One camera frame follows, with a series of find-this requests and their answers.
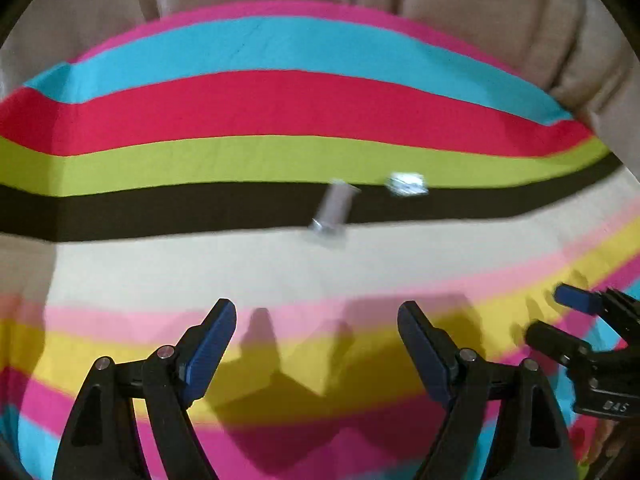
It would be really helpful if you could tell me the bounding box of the striped colourful cloth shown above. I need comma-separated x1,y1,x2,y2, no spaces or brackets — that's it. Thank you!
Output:
1,0,639,479

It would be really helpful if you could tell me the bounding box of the beige curtain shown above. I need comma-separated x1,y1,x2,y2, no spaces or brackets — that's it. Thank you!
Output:
1,0,639,169

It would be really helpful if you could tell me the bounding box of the clear small wrapper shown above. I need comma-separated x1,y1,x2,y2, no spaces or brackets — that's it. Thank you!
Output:
308,179,360,247

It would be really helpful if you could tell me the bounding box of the small silver wrapper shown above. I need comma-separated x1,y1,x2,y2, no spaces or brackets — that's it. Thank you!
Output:
385,172,428,197

